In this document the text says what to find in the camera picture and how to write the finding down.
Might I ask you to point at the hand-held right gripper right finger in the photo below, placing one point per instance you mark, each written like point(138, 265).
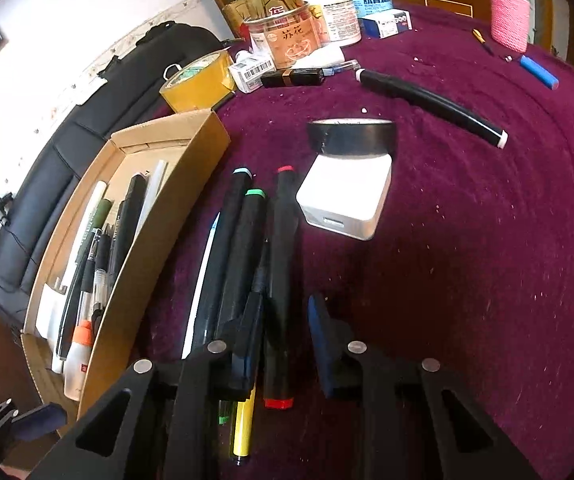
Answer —
point(324, 345)

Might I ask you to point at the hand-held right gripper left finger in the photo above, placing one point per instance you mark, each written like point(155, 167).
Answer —
point(247, 350)

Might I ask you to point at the yellow black pen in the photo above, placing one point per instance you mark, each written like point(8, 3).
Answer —
point(242, 430)

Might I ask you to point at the thin white pen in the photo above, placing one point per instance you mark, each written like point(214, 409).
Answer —
point(202, 280)

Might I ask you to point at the black marker red cap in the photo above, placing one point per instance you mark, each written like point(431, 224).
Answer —
point(279, 260)

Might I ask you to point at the black marker green cap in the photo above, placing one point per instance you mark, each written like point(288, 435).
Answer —
point(247, 240)

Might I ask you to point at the thin black pen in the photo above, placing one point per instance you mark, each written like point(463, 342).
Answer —
point(69, 310)

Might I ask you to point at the black marker blue cap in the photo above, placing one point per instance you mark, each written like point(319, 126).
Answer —
point(227, 230)

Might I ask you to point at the cardboard tray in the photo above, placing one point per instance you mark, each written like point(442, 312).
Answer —
point(132, 280)

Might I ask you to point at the clear gel pen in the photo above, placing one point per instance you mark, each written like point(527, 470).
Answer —
point(99, 285)

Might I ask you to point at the large black marker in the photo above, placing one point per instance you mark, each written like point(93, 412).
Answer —
point(432, 102)
point(129, 210)

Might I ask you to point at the olive green black pen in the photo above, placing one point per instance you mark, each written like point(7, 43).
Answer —
point(98, 220)

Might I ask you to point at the orange tip glue bottle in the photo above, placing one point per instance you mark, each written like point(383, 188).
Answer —
point(77, 365)

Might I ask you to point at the clear black ballpoint pen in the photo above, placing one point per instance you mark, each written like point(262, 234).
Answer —
point(86, 305)

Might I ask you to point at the white charger cube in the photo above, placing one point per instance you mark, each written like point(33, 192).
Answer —
point(342, 190)

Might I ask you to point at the maroon tablecloth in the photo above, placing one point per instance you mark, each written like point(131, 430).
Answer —
point(467, 260)

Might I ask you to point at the white stick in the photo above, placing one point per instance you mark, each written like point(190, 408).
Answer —
point(156, 185)

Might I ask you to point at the black tape roll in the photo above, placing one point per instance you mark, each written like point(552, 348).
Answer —
point(357, 140)

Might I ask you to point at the tan packing tape roll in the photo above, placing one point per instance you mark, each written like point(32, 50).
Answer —
point(202, 85)

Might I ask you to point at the black lipstick tube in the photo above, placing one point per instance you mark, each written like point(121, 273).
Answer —
point(292, 77)

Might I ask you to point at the black leather chair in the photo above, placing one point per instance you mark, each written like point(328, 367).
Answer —
point(92, 125)

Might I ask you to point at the small white barcode box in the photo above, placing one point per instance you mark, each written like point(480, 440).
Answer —
point(252, 72)

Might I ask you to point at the clear blue pen cap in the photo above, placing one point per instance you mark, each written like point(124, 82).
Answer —
point(342, 67)

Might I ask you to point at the white tag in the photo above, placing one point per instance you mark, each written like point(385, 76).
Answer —
point(89, 91)

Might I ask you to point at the orange label clear jar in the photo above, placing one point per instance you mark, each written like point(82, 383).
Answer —
point(287, 40)

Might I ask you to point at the white blue small box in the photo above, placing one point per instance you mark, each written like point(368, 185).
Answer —
point(387, 24)

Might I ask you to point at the white pill bottle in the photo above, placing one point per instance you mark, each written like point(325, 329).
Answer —
point(337, 15)

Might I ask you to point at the brown printed box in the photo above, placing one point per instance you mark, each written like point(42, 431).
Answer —
point(239, 15)

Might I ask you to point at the small yellow black tool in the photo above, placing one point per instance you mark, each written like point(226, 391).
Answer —
point(482, 40)

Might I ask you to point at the blue lighter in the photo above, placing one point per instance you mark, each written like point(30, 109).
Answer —
point(539, 72)

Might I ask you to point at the pink knitted bottle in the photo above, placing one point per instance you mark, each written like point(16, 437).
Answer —
point(509, 15)

